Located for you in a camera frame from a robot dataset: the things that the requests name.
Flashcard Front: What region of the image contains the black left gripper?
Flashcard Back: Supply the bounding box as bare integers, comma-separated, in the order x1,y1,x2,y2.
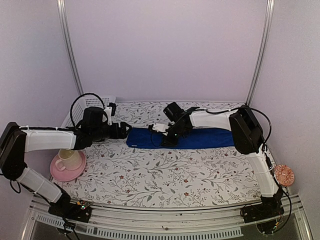
91,121,133,142

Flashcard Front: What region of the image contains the blue towel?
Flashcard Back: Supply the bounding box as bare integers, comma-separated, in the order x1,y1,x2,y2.
126,127,235,150

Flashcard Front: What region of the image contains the white plastic basket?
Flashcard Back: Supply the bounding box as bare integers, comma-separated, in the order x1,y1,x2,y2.
72,95,116,124

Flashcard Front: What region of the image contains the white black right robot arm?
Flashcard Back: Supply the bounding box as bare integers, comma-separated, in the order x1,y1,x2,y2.
152,102,284,218

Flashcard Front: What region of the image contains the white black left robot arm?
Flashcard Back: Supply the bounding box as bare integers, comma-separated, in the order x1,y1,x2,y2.
0,107,132,217

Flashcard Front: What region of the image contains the pink cup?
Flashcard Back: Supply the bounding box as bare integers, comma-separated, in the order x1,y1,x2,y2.
55,149,82,171

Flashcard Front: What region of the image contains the pink plate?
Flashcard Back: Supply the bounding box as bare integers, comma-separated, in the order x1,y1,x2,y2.
50,149,86,182

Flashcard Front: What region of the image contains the orange patterned round object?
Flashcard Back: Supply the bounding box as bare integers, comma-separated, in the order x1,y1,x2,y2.
274,164,295,187

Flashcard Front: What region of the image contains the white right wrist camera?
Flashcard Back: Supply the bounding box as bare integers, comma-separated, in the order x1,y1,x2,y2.
148,123,169,133

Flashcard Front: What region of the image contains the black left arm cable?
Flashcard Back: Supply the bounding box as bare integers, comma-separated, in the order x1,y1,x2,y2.
69,92,107,128

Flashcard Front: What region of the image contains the aluminium front rail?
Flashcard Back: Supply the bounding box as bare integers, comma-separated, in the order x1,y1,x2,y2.
21,194,313,240

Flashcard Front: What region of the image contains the left aluminium frame post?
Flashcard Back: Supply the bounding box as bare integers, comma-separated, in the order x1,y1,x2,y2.
56,0,84,95

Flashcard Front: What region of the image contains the aluminium frame post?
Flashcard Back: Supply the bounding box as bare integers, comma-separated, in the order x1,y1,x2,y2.
245,0,275,106
56,0,84,95

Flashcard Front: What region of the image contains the right aluminium frame post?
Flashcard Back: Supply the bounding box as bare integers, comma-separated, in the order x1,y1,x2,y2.
245,0,275,106

